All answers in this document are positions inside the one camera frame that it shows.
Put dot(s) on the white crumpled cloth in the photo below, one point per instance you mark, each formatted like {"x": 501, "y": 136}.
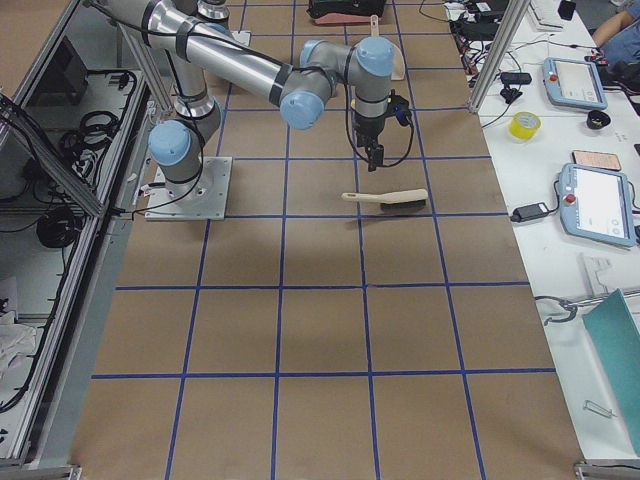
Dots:
{"x": 17, "y": 340}

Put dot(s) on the brown phone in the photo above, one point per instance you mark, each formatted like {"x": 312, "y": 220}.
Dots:
{"x": 601, "y": 160}

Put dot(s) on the beige hand brush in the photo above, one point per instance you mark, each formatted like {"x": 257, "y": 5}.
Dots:
{"x": 415, "y": 198}

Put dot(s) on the yellow tape roll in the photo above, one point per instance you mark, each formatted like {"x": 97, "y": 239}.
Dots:
{"x": 524, "y": 125}

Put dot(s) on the black power adapter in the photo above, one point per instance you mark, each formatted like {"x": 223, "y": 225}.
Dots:
{"x": 529, "y": 212}

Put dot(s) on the aluminium frame post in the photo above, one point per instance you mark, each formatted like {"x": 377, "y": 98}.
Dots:
{"x": 511, "y": 20}

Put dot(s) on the black webcam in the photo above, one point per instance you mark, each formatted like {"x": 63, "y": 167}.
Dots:
{"x": 512, "y": 81}

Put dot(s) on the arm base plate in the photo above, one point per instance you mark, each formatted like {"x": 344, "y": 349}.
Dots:
{"x": 203, "y": 198}

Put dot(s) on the beige plastic dustpan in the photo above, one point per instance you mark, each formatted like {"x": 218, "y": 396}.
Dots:
{"x": 383, "y": 57}

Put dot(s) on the near teach pendant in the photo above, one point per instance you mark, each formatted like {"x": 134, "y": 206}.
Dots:
{"x": 596, "y": 204}

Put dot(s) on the small black bowl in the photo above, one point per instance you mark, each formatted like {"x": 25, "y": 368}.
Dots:
{"x": 597, "y": 120}

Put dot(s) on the teal board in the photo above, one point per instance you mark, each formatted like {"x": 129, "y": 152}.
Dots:
{"x": 615, "y": 336}

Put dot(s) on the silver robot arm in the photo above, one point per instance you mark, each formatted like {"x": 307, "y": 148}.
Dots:
{"x": 300, "y": 92}

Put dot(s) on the teach pendant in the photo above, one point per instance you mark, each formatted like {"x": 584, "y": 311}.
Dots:
{"x": 596, "y": 204}
{"x": 573, "y": 83}

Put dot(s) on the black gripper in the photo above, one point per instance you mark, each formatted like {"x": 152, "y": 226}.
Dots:
{"x": 367, "y": 127}

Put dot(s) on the far teach pendant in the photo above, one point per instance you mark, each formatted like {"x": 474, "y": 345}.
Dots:
{"x": 573, "y": 83}

